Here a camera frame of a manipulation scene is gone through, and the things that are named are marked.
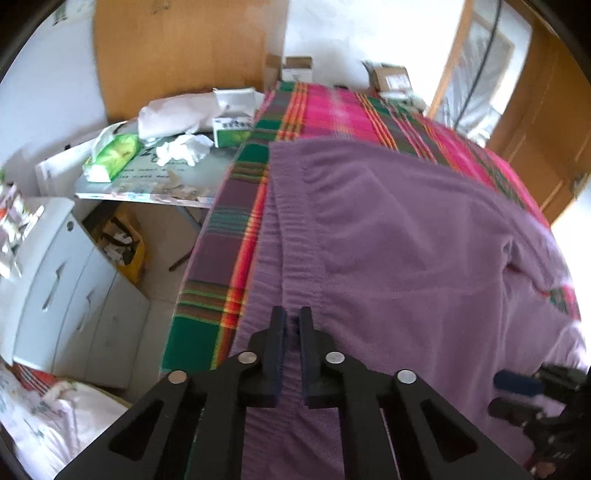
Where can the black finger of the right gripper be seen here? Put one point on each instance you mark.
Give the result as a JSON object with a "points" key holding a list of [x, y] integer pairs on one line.
{"points": [[515, 383], [514, 412]]}

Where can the purple fleece sweater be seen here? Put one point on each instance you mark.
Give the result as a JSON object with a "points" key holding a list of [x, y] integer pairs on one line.
{"points": [[410, 265]]}

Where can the yellow bag under table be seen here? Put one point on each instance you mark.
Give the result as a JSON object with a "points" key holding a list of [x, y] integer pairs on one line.
{"points": [[123, 245]]}

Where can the grey drawer cabinet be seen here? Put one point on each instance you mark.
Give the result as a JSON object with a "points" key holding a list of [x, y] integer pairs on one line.
{"points": [[67, 311]]}

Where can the crumpled white tissues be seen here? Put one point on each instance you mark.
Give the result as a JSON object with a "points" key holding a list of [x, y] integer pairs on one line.
{"points": [[188, 148]]}

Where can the brown cardboard box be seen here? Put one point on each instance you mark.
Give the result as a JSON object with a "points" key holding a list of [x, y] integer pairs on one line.
{"points": [[391, 79]]}

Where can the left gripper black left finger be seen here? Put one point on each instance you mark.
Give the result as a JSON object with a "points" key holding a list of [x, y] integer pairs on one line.
{"points": [[191, 426]]}

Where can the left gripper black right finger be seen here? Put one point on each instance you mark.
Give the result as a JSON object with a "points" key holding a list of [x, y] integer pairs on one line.
{"points": [[394, 426]]}

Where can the glass side table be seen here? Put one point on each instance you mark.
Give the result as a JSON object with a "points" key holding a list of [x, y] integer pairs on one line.
{"points": [[189, 189]]}

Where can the small white cardboard box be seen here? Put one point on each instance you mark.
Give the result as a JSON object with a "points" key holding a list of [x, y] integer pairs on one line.
{"points": [[297, 69]]}

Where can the pink plaid bed cover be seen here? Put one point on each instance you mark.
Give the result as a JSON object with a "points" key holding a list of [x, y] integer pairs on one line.
{"points": [[214, 293]]}

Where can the green medicine box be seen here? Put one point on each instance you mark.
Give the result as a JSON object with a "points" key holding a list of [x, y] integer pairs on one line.
{"points": [[231, 131]]}

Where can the wooden door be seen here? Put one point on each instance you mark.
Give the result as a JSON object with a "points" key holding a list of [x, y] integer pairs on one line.
{"points": [[544, 132]]}

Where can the green tissue pack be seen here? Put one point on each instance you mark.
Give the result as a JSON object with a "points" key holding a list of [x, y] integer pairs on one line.
{"points": [[111, 151]]}

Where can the floral white bedsheet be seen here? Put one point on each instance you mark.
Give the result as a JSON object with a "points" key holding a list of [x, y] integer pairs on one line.
{"points": [[50, 430]]}

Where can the wooden wardrobe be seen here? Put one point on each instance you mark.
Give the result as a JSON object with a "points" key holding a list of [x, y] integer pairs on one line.
{"points": [[147, 50]]}

